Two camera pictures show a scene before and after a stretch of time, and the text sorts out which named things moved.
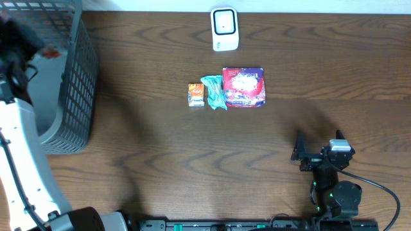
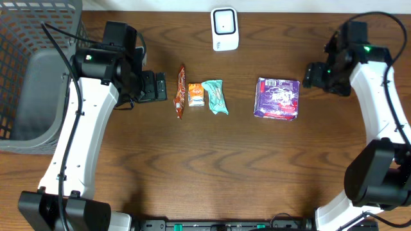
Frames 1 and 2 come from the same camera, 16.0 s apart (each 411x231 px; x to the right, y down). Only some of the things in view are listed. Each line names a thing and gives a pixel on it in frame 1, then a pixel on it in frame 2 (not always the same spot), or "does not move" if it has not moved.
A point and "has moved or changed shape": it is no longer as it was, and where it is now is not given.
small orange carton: (196, 95) does not move
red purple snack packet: (244, 86) -> (277, 99)
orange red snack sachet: (51, 54) -> (180, 99)
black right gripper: (312, 160) -> (313, 74)
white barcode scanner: (224, 21) does not move
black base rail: (300, 224) does not move
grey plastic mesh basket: (64, 93) does not move
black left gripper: (11, 43) -> (153, 86)
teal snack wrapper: (216, 92) has moved or changed shape
